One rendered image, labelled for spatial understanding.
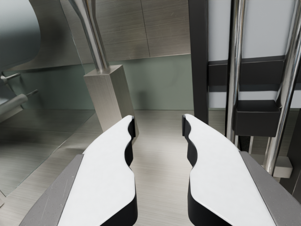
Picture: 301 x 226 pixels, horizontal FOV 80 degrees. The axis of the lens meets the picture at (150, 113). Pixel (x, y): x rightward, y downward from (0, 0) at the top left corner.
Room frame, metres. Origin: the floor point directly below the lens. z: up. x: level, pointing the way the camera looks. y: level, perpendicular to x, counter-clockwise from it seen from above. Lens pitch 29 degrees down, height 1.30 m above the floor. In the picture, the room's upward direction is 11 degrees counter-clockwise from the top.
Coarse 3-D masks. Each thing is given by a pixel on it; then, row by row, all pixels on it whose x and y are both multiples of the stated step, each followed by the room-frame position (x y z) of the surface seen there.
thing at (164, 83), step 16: (112, 64) 0.80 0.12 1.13; (128, 64) 0.77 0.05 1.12; (144, 64) 0.74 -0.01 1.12; (160, 64) 0.71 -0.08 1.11; (176, 64) 0.69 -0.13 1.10; (128, 80) 0.77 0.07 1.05; (144, 80) 0.74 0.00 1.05; (160, 80) 0.72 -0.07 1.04; (176, 80) 0.69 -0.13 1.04; (144, 96) 0.75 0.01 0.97; (160, 96) 0.72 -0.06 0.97; (176, 96) 0.69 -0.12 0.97; (192, 96) 0.67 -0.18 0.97; (208, 96) 0.64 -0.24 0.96
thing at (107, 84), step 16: (80, 0) 0.52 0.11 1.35; (80, 16) 0.53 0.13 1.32; (96, 32) 0.54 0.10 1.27; (96, 48) 0.53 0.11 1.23; (96, 64) 0.53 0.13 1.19; (96, 80) 0.51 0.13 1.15; (112, 80) 0.50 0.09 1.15; (96, 96) 0.52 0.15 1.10; (112, 96) 0.50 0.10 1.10; (128, 96) 0.56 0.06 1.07; (96, 112) 0.53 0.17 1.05; (112, 112) 0.50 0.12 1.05; (128, 112) 0.54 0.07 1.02
